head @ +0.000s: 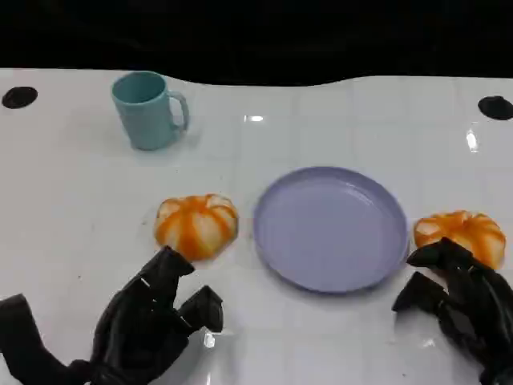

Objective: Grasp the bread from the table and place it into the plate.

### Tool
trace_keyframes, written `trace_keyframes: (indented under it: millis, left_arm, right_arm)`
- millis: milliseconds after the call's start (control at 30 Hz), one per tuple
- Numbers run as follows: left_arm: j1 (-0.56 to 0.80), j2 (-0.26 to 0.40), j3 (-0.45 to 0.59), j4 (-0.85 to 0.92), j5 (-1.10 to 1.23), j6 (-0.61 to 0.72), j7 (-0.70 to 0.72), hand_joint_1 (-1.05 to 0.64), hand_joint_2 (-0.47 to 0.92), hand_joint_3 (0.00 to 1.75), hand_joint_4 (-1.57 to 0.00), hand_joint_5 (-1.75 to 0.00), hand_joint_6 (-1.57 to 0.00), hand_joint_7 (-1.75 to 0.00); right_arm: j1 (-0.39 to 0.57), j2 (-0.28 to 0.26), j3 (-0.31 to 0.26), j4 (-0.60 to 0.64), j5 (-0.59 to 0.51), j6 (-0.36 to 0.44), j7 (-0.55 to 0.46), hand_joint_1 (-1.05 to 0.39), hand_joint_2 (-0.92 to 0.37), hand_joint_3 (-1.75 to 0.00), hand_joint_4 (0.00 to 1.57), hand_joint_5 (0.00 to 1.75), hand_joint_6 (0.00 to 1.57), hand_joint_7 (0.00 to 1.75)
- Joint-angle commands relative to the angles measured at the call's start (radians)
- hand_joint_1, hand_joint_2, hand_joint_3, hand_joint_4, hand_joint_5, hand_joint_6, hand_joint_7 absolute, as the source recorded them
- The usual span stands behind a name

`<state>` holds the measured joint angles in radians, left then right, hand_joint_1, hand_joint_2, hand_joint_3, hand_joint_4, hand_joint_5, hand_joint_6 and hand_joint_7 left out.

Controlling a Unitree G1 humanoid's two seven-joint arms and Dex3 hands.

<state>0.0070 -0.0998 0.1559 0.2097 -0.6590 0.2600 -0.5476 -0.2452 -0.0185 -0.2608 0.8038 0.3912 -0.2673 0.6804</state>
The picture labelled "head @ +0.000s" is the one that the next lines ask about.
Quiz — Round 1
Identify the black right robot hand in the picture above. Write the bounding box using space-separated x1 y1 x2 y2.
391 236 513 385

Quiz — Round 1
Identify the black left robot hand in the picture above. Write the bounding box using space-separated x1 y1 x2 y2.
90 245 224 385

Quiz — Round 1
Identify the orange white toy bread roll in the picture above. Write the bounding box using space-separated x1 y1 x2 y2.
154 193 240 262
413 209 507 270

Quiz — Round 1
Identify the lilac plate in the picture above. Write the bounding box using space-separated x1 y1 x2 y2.
252 166 410 294

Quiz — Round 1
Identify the pale green mug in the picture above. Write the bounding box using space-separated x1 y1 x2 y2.
111 71 190 152

